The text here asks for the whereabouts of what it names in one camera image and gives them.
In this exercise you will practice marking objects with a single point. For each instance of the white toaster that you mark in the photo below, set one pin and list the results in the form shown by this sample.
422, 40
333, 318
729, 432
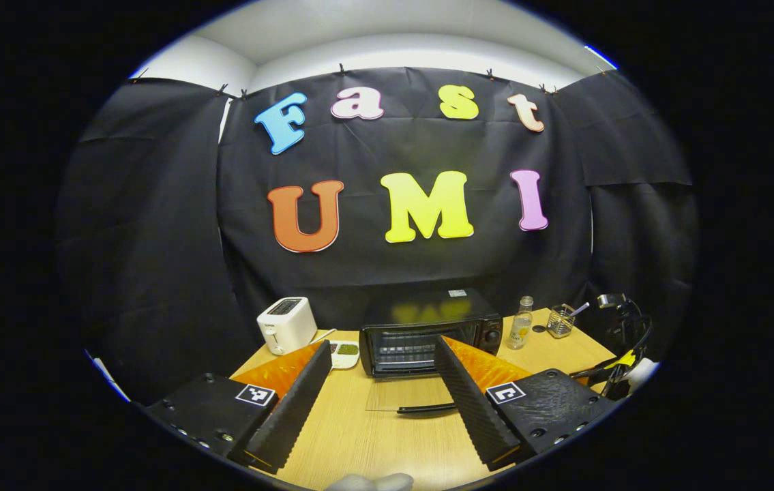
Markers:
284, 326

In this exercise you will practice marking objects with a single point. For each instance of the clear glass bottle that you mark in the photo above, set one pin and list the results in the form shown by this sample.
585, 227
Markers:
520, 331

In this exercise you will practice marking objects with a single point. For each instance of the small white dish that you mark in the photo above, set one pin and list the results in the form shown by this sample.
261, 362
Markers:
344, 361

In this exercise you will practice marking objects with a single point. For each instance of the black electric oven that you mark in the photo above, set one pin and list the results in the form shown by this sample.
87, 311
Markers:
427, 310

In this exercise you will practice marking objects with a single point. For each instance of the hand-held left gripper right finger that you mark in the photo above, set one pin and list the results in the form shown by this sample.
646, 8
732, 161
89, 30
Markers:
475, 409

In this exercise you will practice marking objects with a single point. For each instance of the green food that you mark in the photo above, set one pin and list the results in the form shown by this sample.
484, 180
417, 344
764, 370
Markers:
347, 349

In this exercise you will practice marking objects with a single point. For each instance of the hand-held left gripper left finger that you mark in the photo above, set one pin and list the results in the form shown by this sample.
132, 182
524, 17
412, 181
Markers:
291, 409

